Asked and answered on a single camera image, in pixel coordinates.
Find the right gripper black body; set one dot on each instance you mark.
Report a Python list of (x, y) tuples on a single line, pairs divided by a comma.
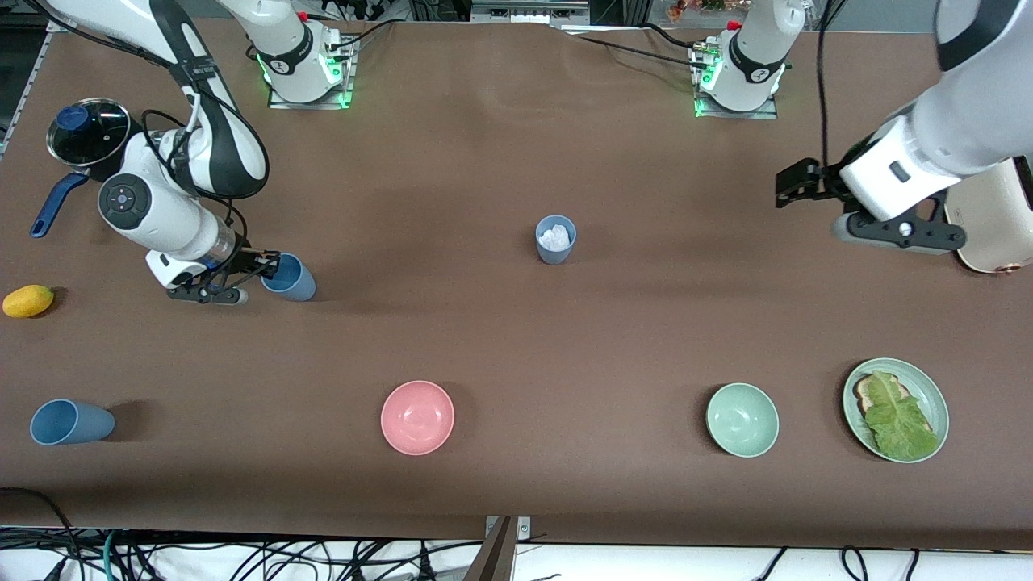
[(241, 261)]

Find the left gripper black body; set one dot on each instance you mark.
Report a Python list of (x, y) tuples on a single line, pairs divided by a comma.
[(839, 173)]

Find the blue plastic cup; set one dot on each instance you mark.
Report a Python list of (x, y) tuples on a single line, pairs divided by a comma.
[(555, 255), (73, 422), (294, 284)]

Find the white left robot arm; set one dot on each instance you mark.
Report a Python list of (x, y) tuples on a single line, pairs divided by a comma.
[(968, 121)]

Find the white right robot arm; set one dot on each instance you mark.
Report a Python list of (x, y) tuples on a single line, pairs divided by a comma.
[(161, 218)]

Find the cream white toaster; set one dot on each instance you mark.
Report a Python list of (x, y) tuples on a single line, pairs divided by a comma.
[(1001, 226)]

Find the glass lid blue knob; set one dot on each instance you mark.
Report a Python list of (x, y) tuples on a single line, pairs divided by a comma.
[(97, 133)]

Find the yellow lemon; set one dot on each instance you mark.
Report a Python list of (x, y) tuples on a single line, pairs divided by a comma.
[(28, 301)]

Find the orange background object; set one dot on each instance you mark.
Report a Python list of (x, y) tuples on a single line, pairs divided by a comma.
[(682, 8)]

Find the toast bread slice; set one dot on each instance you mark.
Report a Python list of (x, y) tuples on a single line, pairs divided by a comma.
[(865, 395)]

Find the pink bowl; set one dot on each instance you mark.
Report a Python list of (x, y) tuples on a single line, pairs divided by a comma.
[(417, 418)]

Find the pale green plate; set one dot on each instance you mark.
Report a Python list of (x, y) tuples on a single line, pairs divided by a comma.
[(932, 395)]

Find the crumpled white paper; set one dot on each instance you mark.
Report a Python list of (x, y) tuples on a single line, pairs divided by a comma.
[(555, 237)]

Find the pale green bowl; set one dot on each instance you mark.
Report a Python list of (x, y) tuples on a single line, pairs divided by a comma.
[(742, 420)]

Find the green lettuce leaf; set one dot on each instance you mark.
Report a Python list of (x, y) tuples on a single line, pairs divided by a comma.
[(900, 424)]

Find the aluminium table edge profile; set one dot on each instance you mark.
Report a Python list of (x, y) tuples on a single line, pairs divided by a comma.
[(31, 77)]

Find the brown table cover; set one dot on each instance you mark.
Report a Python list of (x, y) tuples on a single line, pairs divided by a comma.
[(516, 363)]

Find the grey power strip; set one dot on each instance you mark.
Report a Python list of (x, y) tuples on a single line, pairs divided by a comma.
[(529, 12)]

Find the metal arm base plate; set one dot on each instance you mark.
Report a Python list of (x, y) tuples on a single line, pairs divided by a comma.
[(734, 114), (307, 105)]

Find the metal mount bracket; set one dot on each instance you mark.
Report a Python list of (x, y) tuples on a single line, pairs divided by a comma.
[(496, 557)]

